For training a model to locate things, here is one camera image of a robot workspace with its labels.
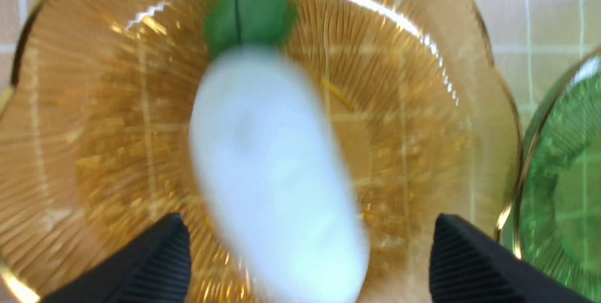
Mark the amber glass plate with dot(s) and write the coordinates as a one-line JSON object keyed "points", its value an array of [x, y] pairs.
{"points": [[94, 134]]}

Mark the green glass plate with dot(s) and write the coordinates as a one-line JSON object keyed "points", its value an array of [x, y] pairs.
{"points": [[554, 224]]}

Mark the white radish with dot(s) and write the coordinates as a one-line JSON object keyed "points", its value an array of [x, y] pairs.
{"points": [[268, 163]]}

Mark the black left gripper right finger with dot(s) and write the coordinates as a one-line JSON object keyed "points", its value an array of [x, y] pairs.
{"points": [[467, 266]]}

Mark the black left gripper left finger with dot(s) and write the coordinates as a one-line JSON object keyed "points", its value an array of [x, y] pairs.
{"points": [[156, 267]]}

